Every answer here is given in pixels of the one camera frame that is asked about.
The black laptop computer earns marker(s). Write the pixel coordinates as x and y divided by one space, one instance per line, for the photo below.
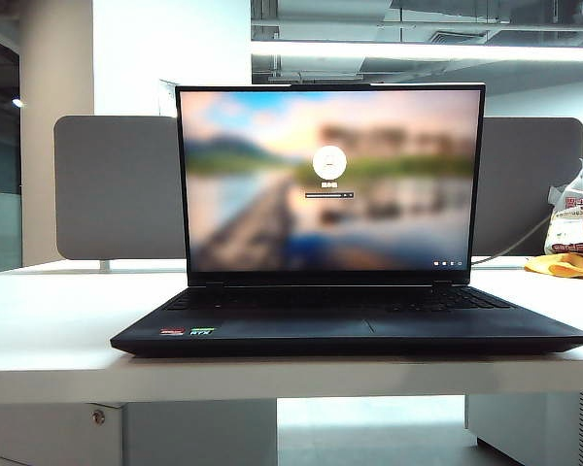
320 194

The grey fabric desk divider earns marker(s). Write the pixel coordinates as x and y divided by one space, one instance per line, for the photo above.
116 194

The long ceiling light strip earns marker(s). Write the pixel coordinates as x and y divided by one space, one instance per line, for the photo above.
418 51

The ceiling air vent grille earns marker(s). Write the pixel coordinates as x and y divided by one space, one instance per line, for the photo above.
459 37

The yellow cloth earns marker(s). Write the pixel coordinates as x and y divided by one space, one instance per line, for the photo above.
558 268

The white plastic bag red print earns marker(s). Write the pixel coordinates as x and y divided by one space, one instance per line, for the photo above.
571 228

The white cabinet with vent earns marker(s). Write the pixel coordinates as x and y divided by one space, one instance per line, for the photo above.
529 422

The grey hanging ceiling rail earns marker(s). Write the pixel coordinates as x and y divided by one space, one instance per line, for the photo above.
316 76

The silver wall switch panel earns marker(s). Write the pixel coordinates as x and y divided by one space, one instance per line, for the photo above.
167 97

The white divider mounting bracket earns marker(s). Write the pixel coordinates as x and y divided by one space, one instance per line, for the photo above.
106 265

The white drawer pedestal with lock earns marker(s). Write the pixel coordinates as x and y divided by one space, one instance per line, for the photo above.
53 437

